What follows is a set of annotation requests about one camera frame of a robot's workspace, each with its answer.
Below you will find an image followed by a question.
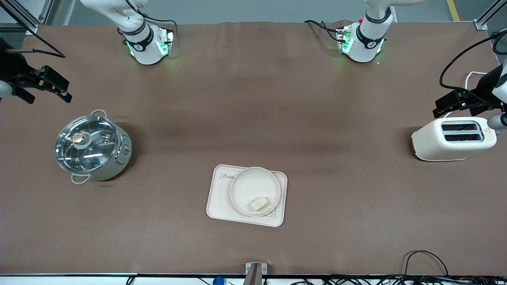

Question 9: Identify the black right arm base cable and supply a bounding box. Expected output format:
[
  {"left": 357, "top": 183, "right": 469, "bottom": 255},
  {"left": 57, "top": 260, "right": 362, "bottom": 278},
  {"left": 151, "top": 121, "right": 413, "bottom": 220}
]
[{"left": 141, "top": 14, "right": 177, "bottom": 30}]

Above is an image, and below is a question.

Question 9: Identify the black looped cable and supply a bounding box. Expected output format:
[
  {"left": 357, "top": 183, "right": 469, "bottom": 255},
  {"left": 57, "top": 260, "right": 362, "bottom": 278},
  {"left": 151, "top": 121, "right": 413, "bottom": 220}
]
[{"left": 404, "top": 250, "right": 449, "bottom": 277}]

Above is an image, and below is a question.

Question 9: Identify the aluminium frame post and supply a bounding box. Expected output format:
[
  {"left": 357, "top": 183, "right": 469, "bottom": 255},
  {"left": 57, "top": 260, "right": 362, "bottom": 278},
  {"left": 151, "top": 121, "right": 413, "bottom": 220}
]
[
  {"left": 475, "top": 0, "right": 507, "bottom": 31},
  {"left": 0, "top": 0, "right": 64, "bottom": 36}
]

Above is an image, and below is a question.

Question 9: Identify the cream round plate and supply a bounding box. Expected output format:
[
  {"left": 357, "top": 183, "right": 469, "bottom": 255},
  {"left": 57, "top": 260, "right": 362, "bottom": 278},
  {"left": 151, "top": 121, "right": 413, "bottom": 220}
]
[{"left": 230, "top": 167, "right": 281, "bottom": 217}]

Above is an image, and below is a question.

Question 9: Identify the black cable bundle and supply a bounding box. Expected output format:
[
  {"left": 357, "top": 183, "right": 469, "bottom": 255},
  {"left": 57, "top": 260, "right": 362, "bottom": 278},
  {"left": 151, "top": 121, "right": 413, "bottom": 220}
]
[{"left": 277, "top": 275, "right": 507, "bottom": 285}]

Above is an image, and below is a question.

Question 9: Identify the metal base connector bracket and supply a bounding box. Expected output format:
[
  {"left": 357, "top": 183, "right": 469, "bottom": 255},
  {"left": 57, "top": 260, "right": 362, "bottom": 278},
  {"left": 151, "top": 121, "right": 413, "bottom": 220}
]
[
  {"left": 156, "top": 28, "right": 175, "bottom": 57},
  {"left": 337, "top": 26, "right": 353, "bottom": 54}
]

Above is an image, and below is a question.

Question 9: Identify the cream rabbit print tray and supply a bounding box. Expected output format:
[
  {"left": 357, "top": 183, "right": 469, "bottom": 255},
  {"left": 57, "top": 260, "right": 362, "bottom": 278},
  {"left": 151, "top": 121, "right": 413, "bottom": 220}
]
[{"left": 206, "top": 164, "right": 288, "bottom": 228}]

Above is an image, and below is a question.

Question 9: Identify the white toaster power cable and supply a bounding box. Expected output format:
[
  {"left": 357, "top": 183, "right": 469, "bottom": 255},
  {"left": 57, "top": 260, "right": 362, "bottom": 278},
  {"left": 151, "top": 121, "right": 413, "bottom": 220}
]
[{"left": 444, "top": 71, "right": 488, "bottom": 118}]

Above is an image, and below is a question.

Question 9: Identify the black left arm base cable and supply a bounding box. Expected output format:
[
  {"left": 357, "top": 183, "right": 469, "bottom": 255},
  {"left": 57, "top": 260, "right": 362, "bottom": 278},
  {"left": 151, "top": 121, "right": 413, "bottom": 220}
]
[{"left": 304, "top": 20, "right": 342, "bottom": 42}]

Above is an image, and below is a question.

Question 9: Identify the black arm base cable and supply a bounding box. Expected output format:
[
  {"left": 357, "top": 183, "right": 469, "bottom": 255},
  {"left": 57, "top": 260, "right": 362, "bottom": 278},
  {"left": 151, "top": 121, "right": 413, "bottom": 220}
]
[
  {"left": 141, "top": 14, "right": 177, "bottom": 30},
  {"left": 304, "top": 20, "right": 342, "bottom": 42}
]

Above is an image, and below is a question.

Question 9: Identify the brown table mat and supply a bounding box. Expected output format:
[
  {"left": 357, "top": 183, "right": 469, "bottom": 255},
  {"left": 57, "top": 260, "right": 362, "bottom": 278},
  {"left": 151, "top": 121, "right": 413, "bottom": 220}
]
[{"left": 0, "top": 20, "right": 507, "bottom": 276}]

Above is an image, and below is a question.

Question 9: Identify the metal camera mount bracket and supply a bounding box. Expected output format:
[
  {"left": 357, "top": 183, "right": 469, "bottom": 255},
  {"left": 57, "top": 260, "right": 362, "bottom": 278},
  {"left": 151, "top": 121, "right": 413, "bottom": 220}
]
[{"left": 245, "top": 262, "right": 268, "bottom": 285}]

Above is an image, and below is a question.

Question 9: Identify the cream two-slot toaster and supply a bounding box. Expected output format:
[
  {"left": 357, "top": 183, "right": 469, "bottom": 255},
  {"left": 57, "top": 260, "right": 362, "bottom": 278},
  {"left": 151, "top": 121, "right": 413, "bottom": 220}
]
[{"left": 411, "top": 117, "right": 497, "bottom": 162}]

